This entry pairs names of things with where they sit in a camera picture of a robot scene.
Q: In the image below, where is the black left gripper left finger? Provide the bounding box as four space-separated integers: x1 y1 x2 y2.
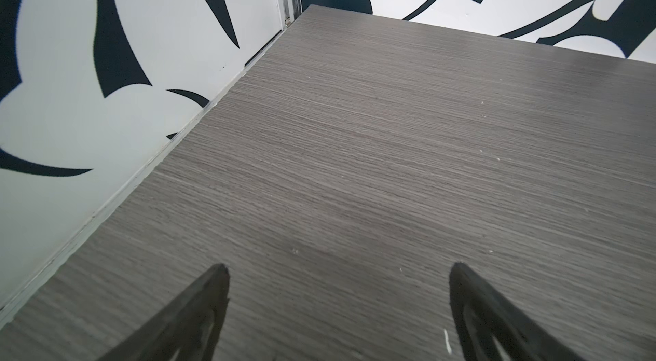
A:
100 264 230 360

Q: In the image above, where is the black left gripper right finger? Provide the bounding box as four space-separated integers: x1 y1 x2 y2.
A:
449 262 582 361

